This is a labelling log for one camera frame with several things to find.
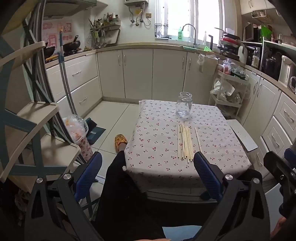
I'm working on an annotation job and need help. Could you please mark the black wok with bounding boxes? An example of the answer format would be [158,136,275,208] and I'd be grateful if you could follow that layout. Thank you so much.
[63,35,81,52]

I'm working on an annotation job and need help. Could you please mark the small grey monitor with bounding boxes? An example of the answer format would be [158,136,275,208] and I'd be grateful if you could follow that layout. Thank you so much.
[245,23,253,42]

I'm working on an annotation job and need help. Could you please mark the green bag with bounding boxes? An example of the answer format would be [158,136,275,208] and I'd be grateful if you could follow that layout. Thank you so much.
[261,25,273,42]

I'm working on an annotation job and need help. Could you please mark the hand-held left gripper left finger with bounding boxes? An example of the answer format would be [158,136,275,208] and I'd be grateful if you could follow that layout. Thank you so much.
[24,152,103,241]

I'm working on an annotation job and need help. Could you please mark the bunch of wooden chopsticks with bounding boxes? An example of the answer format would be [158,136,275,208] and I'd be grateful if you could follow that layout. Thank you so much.
[178,124,194,163]

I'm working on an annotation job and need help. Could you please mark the white counter shelf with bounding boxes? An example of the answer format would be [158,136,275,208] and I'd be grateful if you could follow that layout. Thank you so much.
[242,40,296,77]

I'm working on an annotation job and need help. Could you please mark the chrome kitchen faucet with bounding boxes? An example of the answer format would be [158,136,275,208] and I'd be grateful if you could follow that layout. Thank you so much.
[182,24,197,45]

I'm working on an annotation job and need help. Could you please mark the yellow slipper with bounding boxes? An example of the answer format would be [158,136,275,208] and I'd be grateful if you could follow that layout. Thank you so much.
[115,134,128,153]

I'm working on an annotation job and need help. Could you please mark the white jug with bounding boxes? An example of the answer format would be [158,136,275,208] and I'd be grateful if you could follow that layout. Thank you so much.
[238,44,248,64]

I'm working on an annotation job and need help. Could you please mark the black microwave oven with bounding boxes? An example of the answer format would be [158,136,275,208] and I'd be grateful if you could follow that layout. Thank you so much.
[253,27,263,42]

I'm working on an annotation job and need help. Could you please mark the cream kitchen base cabinets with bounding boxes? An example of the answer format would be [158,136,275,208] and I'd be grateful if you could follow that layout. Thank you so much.
[45,45,296,172]

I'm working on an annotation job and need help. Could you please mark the stack of pans and dishes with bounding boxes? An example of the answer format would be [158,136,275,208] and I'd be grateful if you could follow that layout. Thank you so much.
[214,27,243,61]

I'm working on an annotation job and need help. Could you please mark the clear glass jar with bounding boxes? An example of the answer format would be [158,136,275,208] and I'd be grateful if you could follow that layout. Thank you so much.
[176,92,193,120]

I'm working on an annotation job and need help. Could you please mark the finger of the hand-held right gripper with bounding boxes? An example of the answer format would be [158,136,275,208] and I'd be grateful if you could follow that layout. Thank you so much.
[264,151,296,193]
[284,148,296,164]

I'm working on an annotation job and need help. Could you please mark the cream hanging waste bin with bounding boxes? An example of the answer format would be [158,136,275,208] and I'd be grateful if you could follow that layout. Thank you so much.
[197,54,219,77]

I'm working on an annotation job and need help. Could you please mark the white plastic bag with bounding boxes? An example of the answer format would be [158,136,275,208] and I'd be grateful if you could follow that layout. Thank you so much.
[210,79,235,102]

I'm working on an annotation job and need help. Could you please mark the pink wall stickers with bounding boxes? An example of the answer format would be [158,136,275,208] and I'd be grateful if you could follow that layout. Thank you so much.
[43,21,72,47]

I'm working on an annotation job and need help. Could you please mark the white wire basket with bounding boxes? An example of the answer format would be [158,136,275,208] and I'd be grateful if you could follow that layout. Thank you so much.
[251,9,270,18]

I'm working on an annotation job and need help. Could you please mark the cream cutting board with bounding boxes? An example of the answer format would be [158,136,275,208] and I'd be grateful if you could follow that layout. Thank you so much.
[111,29,121,45]

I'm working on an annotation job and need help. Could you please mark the bagged food pile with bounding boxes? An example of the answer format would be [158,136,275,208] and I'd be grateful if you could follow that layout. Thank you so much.
[217,59,249,79]

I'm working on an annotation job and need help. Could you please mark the person's right hand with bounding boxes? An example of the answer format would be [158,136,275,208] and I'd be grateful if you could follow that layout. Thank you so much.
[272,217,287,241]

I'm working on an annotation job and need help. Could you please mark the cream wall cabinets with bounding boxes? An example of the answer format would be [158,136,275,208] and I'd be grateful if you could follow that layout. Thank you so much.
[239,0,278,15]

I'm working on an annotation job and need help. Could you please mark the white framed window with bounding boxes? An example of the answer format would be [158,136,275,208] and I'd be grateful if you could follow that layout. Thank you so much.
[155,0,225,40]

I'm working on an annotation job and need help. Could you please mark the glass storage jars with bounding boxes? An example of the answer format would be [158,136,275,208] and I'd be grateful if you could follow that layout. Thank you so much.
[275,34,296,45]

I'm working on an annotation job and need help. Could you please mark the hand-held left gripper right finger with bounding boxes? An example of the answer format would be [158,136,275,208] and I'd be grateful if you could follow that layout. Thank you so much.
[193,151,271,241]

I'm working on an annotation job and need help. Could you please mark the clear plastic bag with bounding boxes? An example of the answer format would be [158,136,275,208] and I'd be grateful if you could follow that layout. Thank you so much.
[62,114,89,144]

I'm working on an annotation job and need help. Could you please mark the clear oil bottle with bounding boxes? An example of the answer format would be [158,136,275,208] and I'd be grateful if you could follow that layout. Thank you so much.
[252,47,260,69]

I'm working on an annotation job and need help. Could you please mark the white trolley cart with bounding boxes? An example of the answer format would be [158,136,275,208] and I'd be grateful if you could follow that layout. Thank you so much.
[208,70,250,124]

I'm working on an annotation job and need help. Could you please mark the black rice cooker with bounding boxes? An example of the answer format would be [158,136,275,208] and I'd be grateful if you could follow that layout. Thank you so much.
[262,52,282,80]

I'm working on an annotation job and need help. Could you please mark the single wooden chopstick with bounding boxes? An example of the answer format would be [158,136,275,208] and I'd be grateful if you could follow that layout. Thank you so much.
[195,127,202,153]

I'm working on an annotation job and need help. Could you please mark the wall utensil rack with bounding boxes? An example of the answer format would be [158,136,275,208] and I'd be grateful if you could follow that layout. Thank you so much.
[89,13,121,48]

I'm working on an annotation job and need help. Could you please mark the black cooking pot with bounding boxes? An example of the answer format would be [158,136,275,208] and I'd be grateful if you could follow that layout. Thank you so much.
[44,43,56,58]

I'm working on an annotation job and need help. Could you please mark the water heater hoses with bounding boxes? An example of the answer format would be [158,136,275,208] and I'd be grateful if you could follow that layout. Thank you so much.
[129,6,152,26]

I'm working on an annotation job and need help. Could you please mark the black wire rack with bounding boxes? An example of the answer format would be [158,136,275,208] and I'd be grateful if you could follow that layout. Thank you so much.
[154,23,169,39]

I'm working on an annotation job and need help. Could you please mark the white thermo pot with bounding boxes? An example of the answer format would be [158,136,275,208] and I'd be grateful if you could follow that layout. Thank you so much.
[279,55,296,87]

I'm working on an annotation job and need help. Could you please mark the light blue cloth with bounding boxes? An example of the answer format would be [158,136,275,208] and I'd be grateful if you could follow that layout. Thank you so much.
[162,226,201,241]

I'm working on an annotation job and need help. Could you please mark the range hood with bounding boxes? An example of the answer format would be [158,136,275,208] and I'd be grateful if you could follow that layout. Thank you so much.
[43,0,97,19]

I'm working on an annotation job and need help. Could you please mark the silver water heater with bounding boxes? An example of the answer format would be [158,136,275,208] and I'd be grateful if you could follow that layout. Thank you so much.
[124,0,149,6]

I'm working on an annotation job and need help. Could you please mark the cherry print tablecloth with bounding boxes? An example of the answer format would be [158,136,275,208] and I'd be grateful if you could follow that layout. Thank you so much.
[124,100,252,193]

